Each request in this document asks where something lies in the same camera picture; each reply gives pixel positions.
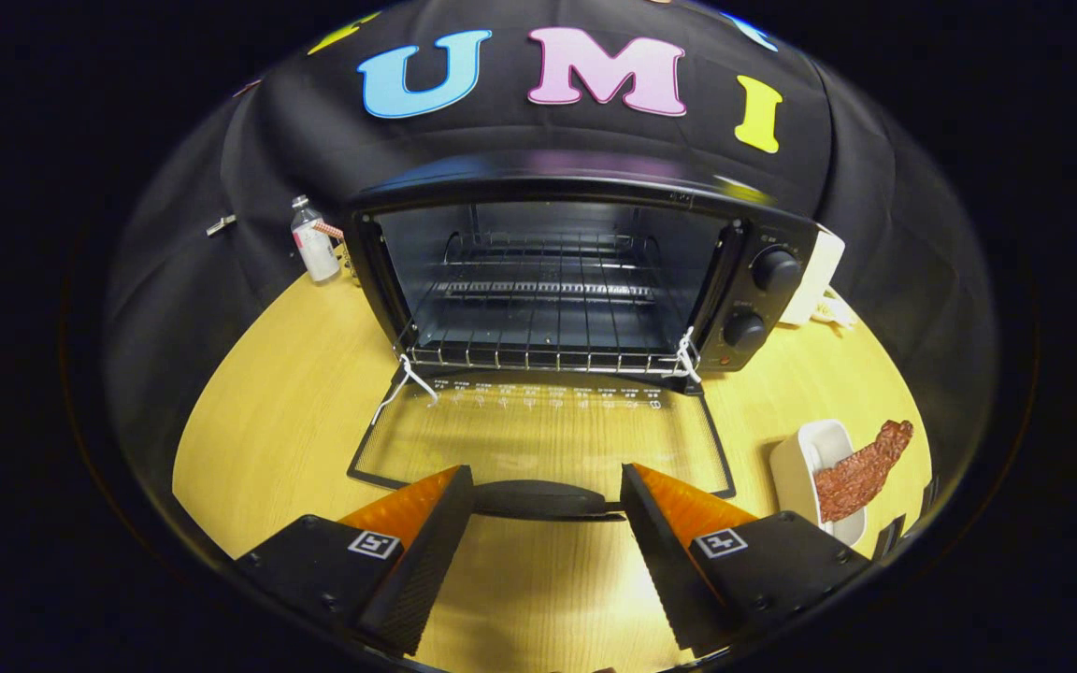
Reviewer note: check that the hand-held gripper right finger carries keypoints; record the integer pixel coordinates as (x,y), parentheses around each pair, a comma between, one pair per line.
(665,570)

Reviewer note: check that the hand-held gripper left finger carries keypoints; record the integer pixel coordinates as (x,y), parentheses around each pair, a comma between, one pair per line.
(426,570)

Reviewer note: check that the red meat slice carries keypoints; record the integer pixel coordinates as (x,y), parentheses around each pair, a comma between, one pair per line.
(861,472)

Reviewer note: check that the black toaster oven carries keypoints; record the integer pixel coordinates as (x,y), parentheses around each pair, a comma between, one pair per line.
(548,192)

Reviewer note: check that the white slot toaster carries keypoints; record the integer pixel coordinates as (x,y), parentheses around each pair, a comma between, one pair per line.
(819,271)

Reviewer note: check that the white rectangular dish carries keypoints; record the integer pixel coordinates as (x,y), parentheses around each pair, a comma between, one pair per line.
(800,467)

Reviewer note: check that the clear bottle white label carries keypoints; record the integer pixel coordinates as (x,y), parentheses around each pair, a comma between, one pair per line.
(316,252)

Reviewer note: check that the red striped stick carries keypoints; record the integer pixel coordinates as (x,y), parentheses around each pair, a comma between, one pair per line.
(325,228)

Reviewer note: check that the silver cloth clip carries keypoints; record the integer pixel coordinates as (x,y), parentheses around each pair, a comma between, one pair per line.
(221,224)

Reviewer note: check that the black backdrop cloth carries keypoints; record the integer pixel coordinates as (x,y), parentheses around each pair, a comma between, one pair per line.
(501,131)

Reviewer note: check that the pink cloth clip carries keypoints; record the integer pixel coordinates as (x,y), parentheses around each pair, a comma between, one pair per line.
(247,89)

